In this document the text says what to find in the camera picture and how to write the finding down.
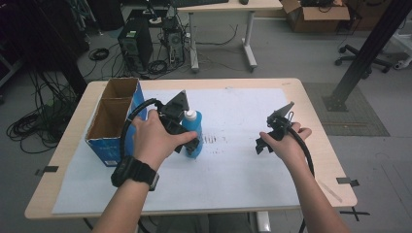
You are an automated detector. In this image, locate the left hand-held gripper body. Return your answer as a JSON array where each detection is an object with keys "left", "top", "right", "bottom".
[{"left": 157, "top": 89, "right": 190, "bottom": 135}]

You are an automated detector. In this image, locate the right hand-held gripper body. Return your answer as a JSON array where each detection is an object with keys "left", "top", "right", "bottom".
[{"left": 266, "top": 101, "right": 295, "bottom": 143}]

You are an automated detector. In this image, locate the blue bottle with white cap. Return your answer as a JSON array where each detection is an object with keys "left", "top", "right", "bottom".
[{"left": 181, "top": 109, "right": 205, "bottom": 159}]

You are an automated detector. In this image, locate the person's right hand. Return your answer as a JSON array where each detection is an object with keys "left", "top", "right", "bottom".
[{"left": 258, "top": 121, "right": 313, "bottom": 172}]

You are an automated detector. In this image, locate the person's left hand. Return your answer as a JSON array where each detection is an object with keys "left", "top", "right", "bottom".
[{"left": 131, "top": 109, "right": 199, "bottom": 171}]

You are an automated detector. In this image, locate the white table mat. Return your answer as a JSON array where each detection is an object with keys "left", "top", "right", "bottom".
[{"left": 51, "top": 87, "right": 301, "bottom": 216}]

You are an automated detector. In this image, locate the black wristwatch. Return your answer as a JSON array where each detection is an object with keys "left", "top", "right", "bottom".
[{"left": 110, "top": 155, "right": 160, "bottom": 192}]

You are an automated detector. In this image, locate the small black computer tower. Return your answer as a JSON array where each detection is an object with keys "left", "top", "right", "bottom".
[{"left": 161, "top": 15, "right": 186, "bottom": 65}]

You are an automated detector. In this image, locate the blue cardboard box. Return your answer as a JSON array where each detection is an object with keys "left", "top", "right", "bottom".
[{"left": 85, "top": 77, "right": 148, "bottom": 168}]

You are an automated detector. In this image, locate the white table leg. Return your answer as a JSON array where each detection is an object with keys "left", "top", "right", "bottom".
[{"left": 255, "top": 211, "right": 272, "bottom": 233}]

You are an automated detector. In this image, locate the large black computer tower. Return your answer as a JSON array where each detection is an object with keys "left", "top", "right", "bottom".
[{"left": 117, "top": 17, "right": 155, "bottom": 75}]

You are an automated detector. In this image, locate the grey floor mat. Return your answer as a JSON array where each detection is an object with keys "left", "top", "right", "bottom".
[{"left": 302, "top": 82, "right": 391, "bottom": 138}]

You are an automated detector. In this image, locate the black tape strip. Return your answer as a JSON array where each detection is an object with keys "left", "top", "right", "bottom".
[
  {"left": 34, "top": 165, "right": 60, "bottom": 178},
  {"left": 335, "top": 177, "right": 361, "bottom": 188}
]

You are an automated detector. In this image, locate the black office chair base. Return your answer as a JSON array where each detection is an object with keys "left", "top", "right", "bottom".
[{"left": 334, "top": 44, "right": 394, "bottom": 81}]

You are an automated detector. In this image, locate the black keyboard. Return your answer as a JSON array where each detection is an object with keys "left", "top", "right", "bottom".
[{"left": 170, "top": 0, "right": 230, "bottom": 9}]

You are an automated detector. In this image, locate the black tape cross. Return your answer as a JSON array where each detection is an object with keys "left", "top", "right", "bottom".
[{"left": 339, "top": 206, "right": 371, "bottom": 223}]

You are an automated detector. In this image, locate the open brown cardboard box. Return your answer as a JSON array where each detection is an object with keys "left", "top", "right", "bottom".
[{"left": 279, "top": 0, "right": 351, "bottom": 34}]

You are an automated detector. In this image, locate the wooden desk with white legs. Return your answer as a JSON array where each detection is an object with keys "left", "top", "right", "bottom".
[{"left": 176, "top": 0, "right": 284, "bottom": 74}]

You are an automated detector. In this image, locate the right hand-held gripper black cable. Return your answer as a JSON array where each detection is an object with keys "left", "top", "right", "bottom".
[{"left": 287, "top": 126, "right": 316, "bottom": 179}]

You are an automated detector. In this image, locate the hand-held gripper black cable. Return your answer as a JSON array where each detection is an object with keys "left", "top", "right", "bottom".
[
  {"left": 119, "top": 97, "right": 164, "bottom": 160},
  {"left": 287, "top": 126, "right": 316, "bottom": 179}
]

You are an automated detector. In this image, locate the left hand-held gripper black cable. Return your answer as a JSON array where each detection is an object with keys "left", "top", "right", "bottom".
[{"left": 119, "top": 97, "right": 164, "bottom": 160}]

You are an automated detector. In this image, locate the coiled black cable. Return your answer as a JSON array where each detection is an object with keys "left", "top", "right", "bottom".
[{"left": 87, "top": 47, "right": 111, "bottom": 62}]

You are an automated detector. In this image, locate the black metal stand post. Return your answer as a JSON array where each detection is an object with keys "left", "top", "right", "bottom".
[{"left": 322, "top": 0, "right": 412, "bottom": 113}]

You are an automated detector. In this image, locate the bundle of black floor cables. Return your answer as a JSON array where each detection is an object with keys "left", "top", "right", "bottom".
[{"left": 6, "top": 69, "right": 86, "bottom": 155}]

